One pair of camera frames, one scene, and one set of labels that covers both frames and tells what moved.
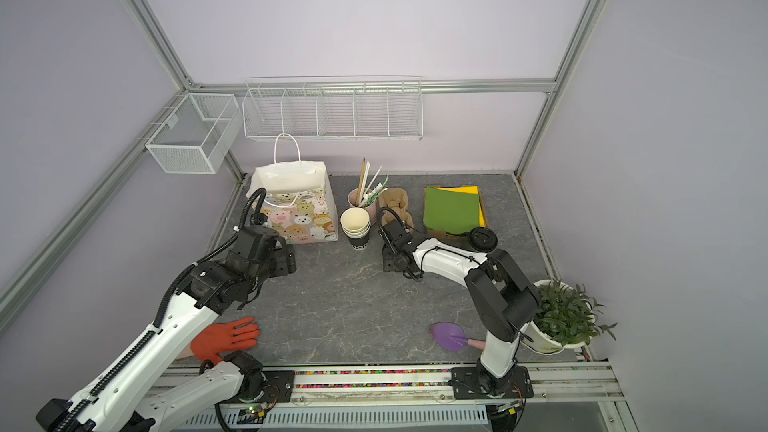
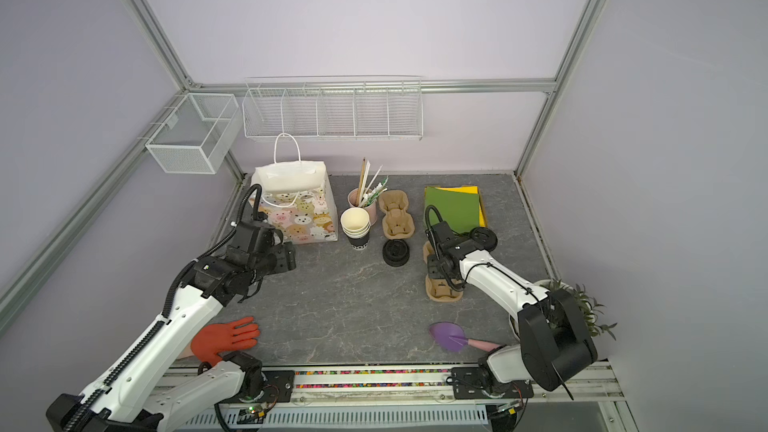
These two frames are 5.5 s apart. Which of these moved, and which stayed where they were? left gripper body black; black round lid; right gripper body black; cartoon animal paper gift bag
Moved: right gripper body black
Stayed: black round lid; left gripper body black; cartoon animal paper gift bag
